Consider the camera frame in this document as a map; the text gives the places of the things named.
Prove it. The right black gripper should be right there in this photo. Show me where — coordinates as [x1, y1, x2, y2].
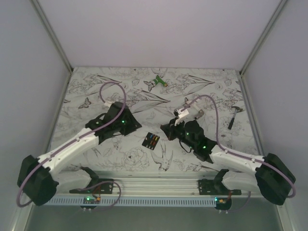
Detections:
[161, 116, 196, 150]

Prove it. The black fuse box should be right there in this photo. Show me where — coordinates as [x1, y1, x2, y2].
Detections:
[142, 132, 160, 150]

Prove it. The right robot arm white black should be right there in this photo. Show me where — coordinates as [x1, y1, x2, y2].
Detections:
[160, 119, 296, 205]

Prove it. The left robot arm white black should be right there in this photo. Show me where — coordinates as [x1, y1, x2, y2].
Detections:
[16, 102, 141, 207]

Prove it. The metal pipe elbow fitting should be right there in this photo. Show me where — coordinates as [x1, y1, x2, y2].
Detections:
[188, 99, 205, 120]

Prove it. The floral printed table mat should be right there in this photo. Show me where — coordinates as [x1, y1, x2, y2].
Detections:
[51, 67, 258, 172]

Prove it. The small hammer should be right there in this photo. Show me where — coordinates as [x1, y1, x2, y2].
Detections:
[228, 106, 243, 130]

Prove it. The right controller board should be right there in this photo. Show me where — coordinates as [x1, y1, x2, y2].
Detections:
[215, 197, 232, 213]

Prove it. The controller board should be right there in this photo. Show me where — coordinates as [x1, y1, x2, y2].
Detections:
[80, 196, 100, 212]
[215, 197, 232, 213]

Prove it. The left controller board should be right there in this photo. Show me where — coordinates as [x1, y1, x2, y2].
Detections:
[80, 196, 100, 212]

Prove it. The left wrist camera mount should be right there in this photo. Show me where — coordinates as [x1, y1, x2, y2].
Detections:
[104, 101, 114, 108]

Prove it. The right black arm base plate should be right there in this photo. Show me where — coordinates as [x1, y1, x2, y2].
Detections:
[198, 179, 242, 196]

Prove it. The aluminium rail frame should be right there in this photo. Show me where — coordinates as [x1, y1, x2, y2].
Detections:
[14, 0, 308, 231]

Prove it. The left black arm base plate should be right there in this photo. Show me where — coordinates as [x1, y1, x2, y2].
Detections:
[69, 179, 114, 195]

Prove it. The white slotted cable duct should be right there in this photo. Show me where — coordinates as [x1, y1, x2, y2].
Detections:
[46, 196, 216, 207]

